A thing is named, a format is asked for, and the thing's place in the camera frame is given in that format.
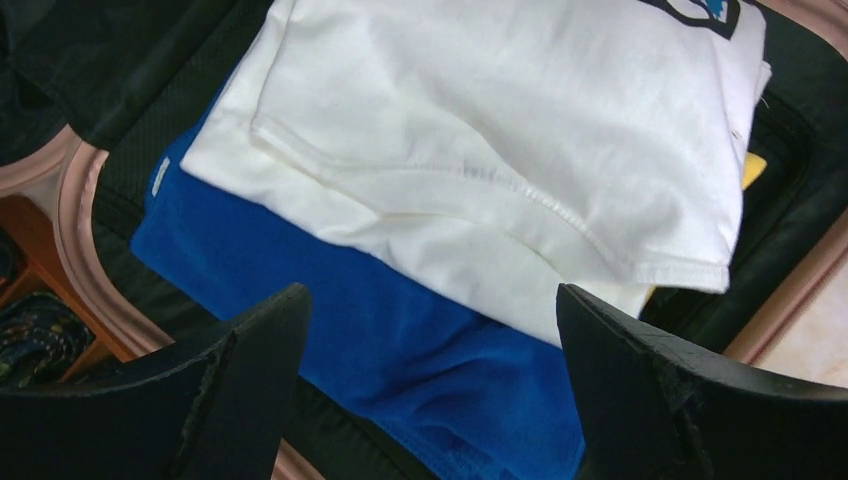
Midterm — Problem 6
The yellow cloth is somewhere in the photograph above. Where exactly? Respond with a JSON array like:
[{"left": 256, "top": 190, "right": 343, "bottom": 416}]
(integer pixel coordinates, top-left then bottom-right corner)
[{"left": 642, "top": 152, "right": 770, "bottom": 309}]

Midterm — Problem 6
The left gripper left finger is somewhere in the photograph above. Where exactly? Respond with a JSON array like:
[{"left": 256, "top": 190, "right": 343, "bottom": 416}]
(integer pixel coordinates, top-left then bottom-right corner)
[{"left": 1, "top": 284, "right": 312, "bottom": 479}]

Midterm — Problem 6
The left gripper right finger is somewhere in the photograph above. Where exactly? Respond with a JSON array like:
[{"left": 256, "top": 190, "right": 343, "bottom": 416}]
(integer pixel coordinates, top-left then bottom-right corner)
[{"left": 556, "top": 285, "right": 847, "bottom": 479}]

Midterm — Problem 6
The blue towel cloth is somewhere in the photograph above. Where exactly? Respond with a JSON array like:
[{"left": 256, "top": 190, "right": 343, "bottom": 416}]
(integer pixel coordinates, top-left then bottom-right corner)
[{"left": 131, "top": 99, "right": 585, "bottom": 479}]

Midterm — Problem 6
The blue white shirt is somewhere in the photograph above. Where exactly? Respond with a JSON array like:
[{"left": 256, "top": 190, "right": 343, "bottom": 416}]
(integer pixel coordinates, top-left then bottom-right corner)
[{"left": 180, "top": 1, "right": 771, "bottom": 344}]

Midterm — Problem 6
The rolled green patterned tie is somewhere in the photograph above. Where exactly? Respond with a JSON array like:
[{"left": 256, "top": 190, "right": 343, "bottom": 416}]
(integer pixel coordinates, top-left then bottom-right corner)
[{"left": 1, "top": 291, "right": 94, "bottom": 389}]

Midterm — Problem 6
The wooden compartment tray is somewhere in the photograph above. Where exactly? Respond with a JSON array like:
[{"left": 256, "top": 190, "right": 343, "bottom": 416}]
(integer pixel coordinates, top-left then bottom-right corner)
[{"left": 1, "top": 195, "right": 139, "bottom": 381}]

